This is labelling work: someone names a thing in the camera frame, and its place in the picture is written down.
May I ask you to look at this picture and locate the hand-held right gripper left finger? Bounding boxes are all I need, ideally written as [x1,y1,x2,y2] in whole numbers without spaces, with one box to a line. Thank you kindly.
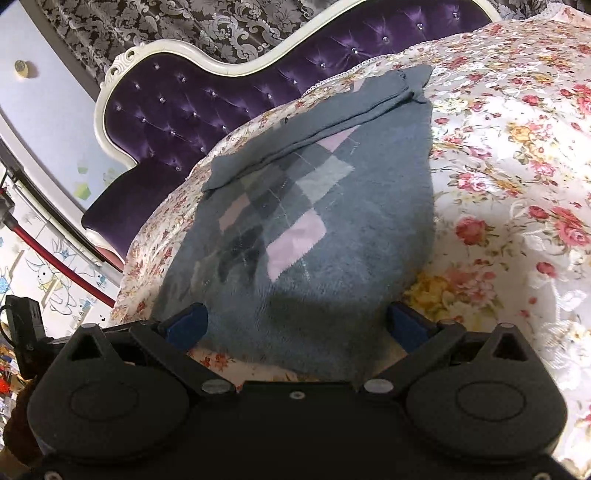
[56,302,237,398]

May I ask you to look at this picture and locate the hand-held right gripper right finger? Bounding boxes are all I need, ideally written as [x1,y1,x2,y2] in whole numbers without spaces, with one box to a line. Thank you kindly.
[358,301,540,398]

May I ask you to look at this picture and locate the grey argyle sweater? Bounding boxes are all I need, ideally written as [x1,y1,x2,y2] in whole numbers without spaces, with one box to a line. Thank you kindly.
[152,64,437,385]

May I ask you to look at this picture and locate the red pole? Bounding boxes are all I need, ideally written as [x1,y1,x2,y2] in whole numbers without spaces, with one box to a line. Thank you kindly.
[0,187,117,308]

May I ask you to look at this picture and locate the floral blanket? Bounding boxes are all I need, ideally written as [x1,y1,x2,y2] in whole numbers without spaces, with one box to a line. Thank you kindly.
[111,4,591,476]

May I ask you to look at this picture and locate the purple tufted sofa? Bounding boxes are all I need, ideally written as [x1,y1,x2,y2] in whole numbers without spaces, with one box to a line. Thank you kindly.
[82,0,503,273]

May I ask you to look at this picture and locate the patterned damask curtain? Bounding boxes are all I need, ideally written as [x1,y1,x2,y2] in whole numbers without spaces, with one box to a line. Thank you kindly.
[37,0,559,90]

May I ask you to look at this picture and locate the cartoon rabbit wall sticker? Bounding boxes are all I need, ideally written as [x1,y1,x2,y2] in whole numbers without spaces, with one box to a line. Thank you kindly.
[0,231,112,324]

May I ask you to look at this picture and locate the green wall stickers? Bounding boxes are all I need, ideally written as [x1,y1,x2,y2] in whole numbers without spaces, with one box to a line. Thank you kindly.
[74,157,122,202]

